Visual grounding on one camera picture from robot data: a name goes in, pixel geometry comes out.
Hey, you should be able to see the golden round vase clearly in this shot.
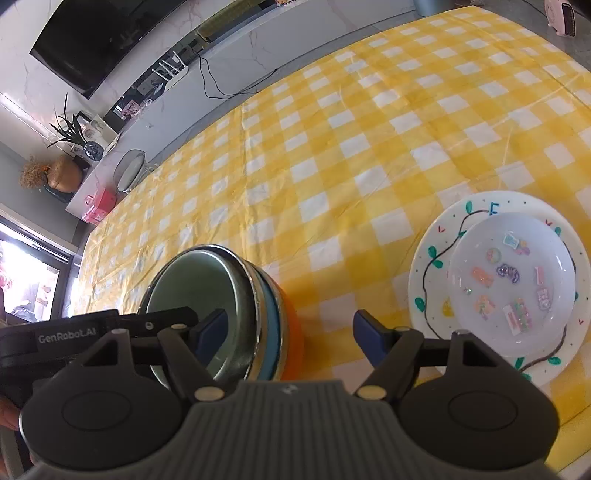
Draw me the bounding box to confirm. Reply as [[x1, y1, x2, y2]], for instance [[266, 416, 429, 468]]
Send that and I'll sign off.
[[46, 154, 84, 193]]

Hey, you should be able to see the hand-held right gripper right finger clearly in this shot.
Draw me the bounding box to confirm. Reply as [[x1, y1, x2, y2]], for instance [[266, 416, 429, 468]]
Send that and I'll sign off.
[[352, 309, 514, 402]]

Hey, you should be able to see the glass balcony door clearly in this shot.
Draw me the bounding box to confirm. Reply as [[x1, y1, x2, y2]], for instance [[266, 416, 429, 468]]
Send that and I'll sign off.
[[0, 215, 75, 324]]

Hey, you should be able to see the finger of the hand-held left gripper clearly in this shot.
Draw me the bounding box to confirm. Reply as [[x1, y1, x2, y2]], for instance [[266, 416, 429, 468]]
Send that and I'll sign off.
[[117, 306, 200, 341]]

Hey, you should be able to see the black television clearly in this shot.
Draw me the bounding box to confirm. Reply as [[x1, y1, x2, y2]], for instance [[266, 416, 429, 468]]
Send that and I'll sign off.
[[28, 0, 178, 100]]

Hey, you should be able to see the person's left hand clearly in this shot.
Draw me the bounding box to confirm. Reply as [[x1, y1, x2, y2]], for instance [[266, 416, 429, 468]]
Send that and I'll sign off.
[[0, 396, 23, 432]]

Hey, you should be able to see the green bowl with metal rim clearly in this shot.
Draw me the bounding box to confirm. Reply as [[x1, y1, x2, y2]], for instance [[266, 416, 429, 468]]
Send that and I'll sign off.
[[137, 244, 267, 383]]

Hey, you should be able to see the grey trash can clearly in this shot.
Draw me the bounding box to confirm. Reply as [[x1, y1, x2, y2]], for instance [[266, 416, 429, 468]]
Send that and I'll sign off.
[[412, 0, 458, 17]]

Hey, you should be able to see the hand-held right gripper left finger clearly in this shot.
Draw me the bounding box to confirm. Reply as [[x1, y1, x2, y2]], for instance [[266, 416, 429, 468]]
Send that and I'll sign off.
[[81, 308, 232, 402]]

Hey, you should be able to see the white painted plate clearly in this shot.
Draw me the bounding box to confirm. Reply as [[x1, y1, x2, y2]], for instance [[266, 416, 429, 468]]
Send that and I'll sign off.
[[407, 189, 580, 386]]

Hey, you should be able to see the yellow checked tablecloth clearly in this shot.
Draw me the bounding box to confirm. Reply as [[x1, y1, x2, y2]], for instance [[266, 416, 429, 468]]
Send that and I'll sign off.
[[76, 2, 591, 430]]

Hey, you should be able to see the orange bowl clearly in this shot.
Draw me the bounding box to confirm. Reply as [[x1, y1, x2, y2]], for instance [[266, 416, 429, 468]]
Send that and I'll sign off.
[[272, 284, 305, 377]]

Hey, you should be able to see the dried flower bunch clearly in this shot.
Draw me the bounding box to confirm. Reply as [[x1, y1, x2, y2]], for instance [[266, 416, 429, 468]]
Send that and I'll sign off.
[[18, 154, 49, 190]]

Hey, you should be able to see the potted aloe plant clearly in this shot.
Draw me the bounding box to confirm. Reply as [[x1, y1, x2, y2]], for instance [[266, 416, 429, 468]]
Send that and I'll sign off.
[[46, 92, 93, 148]]

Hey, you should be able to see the small white sticker dish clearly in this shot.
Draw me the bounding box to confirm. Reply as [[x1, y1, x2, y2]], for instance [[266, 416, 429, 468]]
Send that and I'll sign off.
[[447, 212, 578, 361]]

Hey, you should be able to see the pink box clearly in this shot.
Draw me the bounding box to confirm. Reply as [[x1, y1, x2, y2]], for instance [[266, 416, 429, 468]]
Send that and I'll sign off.
[[81, 189, 117, 226]]

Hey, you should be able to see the white router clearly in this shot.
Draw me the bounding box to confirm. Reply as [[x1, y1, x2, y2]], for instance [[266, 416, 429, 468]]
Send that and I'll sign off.
[[151, 46, 191, 84]]

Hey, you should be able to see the blue bowl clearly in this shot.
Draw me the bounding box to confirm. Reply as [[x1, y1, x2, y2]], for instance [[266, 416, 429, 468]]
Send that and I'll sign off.
[[256, 272, 282, 381]]

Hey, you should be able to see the black cable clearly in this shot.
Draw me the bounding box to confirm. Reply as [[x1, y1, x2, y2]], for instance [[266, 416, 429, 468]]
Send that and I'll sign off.
[[198, 54, 279, 100]]

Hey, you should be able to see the green ceramic bowl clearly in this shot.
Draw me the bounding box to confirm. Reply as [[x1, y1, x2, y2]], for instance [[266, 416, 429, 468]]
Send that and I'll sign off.
[[147, 251, 254, 384]]

